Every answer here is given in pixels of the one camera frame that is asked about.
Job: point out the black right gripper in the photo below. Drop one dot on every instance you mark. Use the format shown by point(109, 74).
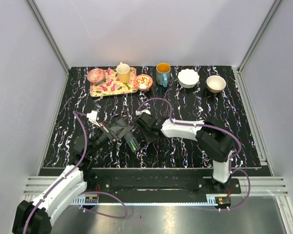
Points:
point(148, 139)

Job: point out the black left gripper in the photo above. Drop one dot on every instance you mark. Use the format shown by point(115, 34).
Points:
point(115, 132)

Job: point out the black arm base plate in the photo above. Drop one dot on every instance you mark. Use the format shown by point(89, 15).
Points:
point(169, 183)

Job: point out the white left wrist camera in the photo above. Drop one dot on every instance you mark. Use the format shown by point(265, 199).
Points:
point(92, 117)

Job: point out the floral rectangular tray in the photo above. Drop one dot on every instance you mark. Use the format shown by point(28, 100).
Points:
point(112, 85)

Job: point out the yellow mug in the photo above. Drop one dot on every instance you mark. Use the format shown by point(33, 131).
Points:
point(123, 71)

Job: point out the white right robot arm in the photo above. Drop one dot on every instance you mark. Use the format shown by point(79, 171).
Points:
point(212, 139)

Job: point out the green AAA battery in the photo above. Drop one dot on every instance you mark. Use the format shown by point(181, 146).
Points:
point(133, 145)

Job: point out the orange patterned bowl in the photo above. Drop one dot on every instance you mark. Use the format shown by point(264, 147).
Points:
point(143, 82)

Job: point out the black remote control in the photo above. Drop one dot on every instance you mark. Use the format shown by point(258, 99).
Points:
point(116, 132)

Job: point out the white scalloped bowl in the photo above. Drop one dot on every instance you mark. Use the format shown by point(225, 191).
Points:
point(188, 78)

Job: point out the blue mug orange inside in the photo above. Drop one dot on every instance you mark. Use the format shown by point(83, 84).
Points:
point(163, 74)

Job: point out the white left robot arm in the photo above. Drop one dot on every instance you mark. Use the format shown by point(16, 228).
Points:
point(76, 184)

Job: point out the cream floral bowl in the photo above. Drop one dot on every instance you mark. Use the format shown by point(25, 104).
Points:
point(215, 84)

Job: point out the pink patterned bowl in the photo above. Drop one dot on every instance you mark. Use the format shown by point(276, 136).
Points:
point(96, 76)

